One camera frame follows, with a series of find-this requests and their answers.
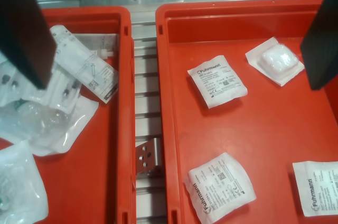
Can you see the perforated metal bracket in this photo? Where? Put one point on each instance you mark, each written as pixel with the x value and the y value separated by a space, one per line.
pixel 148 155

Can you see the white Fuhrmann bandage pack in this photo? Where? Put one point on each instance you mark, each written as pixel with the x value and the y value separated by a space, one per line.
pixel 216 81
pixel 219 187
pixel 319 189

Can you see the red plastic crate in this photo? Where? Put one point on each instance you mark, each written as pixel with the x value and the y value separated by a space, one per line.
pixel 264 129
pixel 105 160

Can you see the flat white paper pack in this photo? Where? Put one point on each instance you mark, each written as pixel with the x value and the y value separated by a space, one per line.
pixel 105 41

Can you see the clear pouch with green part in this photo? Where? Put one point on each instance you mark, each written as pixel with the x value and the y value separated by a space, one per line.
pixel 18 181

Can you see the clear plastic pouch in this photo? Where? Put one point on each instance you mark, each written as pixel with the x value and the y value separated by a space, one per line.
pixel 52 129

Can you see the needle blister pack black caps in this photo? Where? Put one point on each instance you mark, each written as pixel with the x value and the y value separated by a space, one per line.
pixel 10 81
pixel 64 94

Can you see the white gauze blister pack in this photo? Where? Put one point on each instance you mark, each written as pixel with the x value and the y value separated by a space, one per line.
pixel 276 60

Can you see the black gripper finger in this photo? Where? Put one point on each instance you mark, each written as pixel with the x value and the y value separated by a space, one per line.
pixel 324 49
pixel 23 36

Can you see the long printed syringe pack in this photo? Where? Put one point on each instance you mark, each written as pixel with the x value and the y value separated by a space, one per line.
pixel 87 68

